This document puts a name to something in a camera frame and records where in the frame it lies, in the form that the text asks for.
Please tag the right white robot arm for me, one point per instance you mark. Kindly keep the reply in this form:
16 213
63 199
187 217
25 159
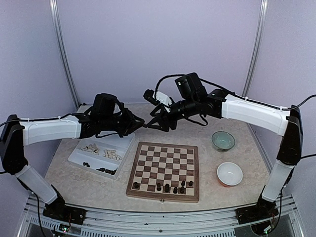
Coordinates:
224 104

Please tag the pile of dark chess pieces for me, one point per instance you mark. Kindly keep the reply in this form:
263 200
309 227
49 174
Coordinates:
102 169

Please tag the wooden chess board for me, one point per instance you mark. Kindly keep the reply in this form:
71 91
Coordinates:
165 164

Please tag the white orange ceramic bowl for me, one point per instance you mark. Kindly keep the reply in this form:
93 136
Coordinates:
229 174

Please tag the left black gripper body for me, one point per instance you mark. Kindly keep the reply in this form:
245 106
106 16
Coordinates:
120 124

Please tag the left aluminium frame post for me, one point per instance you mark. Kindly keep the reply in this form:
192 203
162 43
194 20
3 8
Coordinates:
58 30

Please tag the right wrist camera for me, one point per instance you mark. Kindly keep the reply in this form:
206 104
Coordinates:
157 98

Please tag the white divided plastic tray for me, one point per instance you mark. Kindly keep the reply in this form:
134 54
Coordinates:
122 145

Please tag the front aluminium rail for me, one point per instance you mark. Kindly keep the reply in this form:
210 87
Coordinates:
99 222

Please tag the dark chess queen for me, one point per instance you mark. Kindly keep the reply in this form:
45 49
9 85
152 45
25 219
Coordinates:
182 190

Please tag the right aluminium frame post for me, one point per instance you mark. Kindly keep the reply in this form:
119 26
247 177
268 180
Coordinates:
256 47

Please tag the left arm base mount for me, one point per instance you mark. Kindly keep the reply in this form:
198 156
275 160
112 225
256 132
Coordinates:
72 215

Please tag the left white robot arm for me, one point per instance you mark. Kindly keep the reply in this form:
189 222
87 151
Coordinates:
106 114

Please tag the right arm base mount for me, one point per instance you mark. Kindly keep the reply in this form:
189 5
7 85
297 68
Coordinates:
255 213

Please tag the clear glass bowl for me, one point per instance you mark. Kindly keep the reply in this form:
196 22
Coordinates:
223 141

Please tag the aluminium frame post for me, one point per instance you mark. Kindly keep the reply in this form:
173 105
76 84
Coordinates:
58 30
256 47

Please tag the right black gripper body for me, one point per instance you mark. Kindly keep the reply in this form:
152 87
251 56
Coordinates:
165 114

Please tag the pile of white chess pieces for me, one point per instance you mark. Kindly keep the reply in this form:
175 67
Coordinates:
106 153

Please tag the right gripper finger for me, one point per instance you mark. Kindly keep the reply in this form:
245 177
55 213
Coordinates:
158 111
162 123

